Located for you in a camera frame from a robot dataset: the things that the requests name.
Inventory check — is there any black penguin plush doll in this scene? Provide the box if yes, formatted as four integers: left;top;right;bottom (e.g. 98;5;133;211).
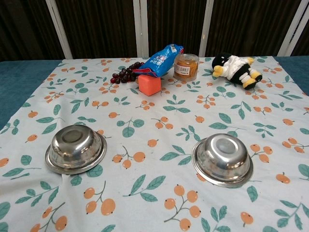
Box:
211;52;263;91

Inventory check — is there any white screen frame post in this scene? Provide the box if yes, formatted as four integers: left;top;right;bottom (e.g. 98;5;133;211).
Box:
198;0;215;58
45;0;73;60
132;0;149;58
277;0;309;57

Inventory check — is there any dark pleated curtain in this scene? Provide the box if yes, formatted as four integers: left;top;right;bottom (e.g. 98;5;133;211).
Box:
0;0;309;62

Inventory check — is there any blue snack bag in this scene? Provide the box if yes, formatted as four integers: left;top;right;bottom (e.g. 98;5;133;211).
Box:
132;43;184;78

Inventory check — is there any orange foam cube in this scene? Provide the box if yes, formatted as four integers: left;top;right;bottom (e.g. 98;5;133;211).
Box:
138;74;162;96

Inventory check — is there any dark red grape bunch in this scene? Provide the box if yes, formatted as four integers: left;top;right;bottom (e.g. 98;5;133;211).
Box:
110;61;145;85

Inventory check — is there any stainless steel bowl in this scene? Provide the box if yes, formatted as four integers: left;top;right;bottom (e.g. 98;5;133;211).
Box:
191;133;254;188
45;124;108;175

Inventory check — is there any orange fruit print tablecloth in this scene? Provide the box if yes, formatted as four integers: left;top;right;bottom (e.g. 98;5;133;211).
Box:
0;56;309;232

